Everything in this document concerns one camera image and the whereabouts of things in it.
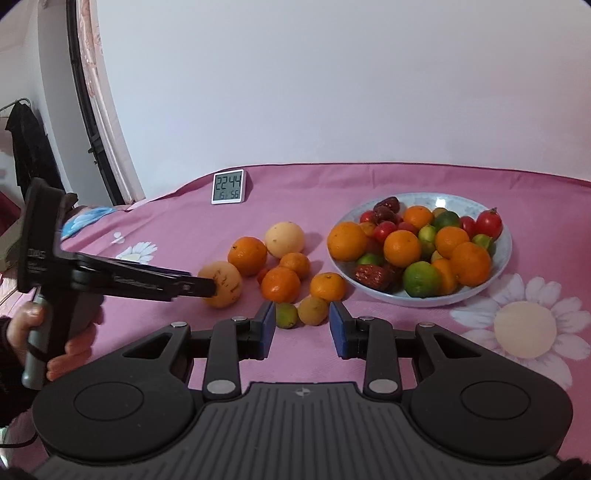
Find blue patterned cloth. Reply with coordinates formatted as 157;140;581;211
61;206;116;240

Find black hanging garment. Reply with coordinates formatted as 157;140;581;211
6;102;65;195

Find large blemished yellow pear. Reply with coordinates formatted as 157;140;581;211
198;261;243;308

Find pink floral cloth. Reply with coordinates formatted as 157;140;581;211
0;161;591;480

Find black cable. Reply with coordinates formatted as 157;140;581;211
0;427;38;449

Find white oval bowl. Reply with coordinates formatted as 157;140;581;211
327;192;513;308

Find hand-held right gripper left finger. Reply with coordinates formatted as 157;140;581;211
121;300;278;402

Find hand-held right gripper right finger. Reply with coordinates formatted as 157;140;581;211
329;300;485;402

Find black window frame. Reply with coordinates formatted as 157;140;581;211
66;0;127;206

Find small pale yellow pear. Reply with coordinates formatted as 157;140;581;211
264;222;305;259

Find person's left hand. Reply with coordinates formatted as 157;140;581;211
7;302;105;381

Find pink patterned curtain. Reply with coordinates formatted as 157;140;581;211
76;0;148;207

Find white digital clock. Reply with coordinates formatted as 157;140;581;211
211;169;246;205

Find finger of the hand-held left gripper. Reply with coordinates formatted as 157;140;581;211
76;265;218;303
78;253;192;278

